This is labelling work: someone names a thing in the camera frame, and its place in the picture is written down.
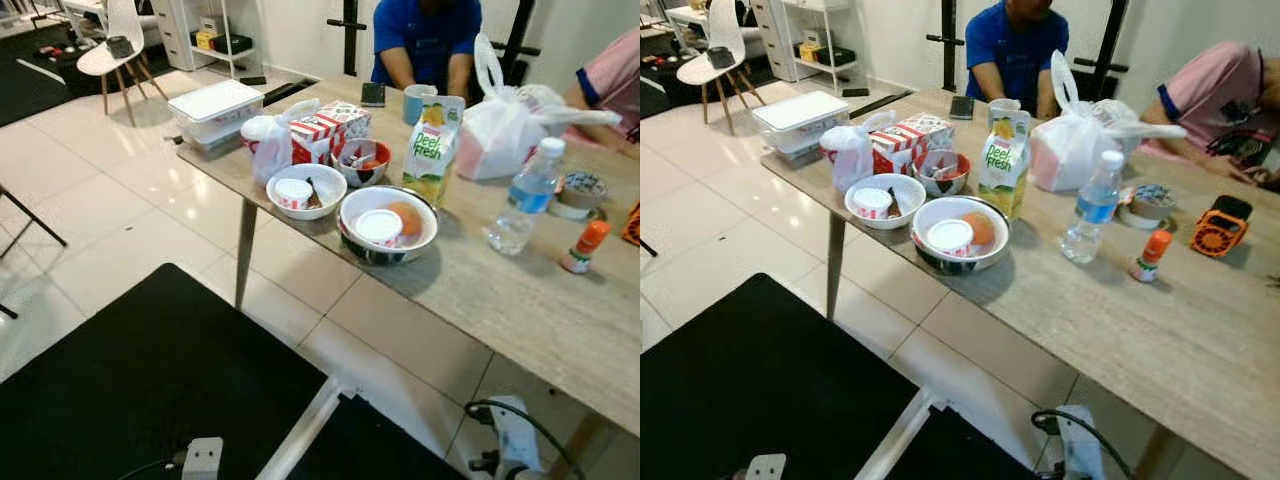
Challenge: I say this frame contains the small bottle orange cap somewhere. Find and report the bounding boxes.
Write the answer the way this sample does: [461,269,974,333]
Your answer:
[1130,229,1173,284]
[560,219,611,275]

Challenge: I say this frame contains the round patterned tin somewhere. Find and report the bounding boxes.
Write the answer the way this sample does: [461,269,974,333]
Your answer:
[550,171,609,221]
[1118,183,1179,231]

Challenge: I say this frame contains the dark gym mat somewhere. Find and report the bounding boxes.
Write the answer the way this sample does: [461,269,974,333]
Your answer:
[0,20,176,129]
[640,45,701,121]

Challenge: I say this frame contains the person in pink shirt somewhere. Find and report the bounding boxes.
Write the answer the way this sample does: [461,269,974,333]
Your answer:
[563,28,641,151]
[1140,40,1280,186]

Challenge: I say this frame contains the large white plastic bag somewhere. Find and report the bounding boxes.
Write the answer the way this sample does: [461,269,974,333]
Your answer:
[455,32,621,182]
[1030,50,1188,193]

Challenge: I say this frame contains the white chair wooden legs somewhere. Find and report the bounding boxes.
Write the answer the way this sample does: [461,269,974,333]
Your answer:
[76,0,169,128]
[676,0,766,136]

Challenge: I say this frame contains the white lidded storage container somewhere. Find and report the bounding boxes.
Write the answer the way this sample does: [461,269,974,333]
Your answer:
[167,79,265,153]
[751,90,851,161]

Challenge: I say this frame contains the Peel Fresh juice carton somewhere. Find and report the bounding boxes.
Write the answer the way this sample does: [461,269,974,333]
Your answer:
[402,95,467,208]
[978,108,1033,221]

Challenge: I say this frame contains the small white plastic bag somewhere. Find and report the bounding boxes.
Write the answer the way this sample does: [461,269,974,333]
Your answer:
[240,98,321,187]
[820,110,899,194]

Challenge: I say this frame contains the black pole stand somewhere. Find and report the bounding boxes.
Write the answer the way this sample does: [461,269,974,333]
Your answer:
[326,0,369,79]
[926,0,969,93]
[1090,0,1131,101]
[495,0,541,89]

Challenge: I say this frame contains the orange fruit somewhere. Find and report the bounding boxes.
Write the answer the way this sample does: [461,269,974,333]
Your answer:
[962,211,997,247]
[388,201,425,238]

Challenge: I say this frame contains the small white cup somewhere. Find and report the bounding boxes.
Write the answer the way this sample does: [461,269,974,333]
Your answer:
[853,188,894,221]
[274,178,314,211]

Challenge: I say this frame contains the white drawer cabinet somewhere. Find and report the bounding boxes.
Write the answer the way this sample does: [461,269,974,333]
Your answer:
[748,0,801,59]
[150,0,206,71]

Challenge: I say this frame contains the large black white bowl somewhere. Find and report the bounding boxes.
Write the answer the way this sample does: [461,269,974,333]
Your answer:
[910,195,1011,276]
[337,185,440,267]

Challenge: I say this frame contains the white lidded tub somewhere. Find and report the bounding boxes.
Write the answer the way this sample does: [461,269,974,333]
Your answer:
[356,209,403,247]
[927,219,975,257]

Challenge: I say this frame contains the red bowl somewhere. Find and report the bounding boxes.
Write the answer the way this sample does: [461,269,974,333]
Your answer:
[912,150,972,198]
[332,138,393,189]

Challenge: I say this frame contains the white shelf unit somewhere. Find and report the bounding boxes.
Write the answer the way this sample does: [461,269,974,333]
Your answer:
[190,0,266,86]
[795,0,869,96]

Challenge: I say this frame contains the red white carton box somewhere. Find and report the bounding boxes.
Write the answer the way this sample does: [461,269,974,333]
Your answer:
[872,113,956,176]
[288,100,373,165]

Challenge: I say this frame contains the person in blue shirt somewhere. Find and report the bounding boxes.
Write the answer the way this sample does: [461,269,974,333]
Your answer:
[370,0,483,101]
[965,0,1071,119]

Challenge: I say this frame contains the thin black metal legs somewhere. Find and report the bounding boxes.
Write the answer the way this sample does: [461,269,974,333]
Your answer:
[0,185,69,321]

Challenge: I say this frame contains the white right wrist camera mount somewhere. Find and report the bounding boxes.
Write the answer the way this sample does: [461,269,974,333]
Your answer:
[487,395,546,480]
[1055,405,1106,480]

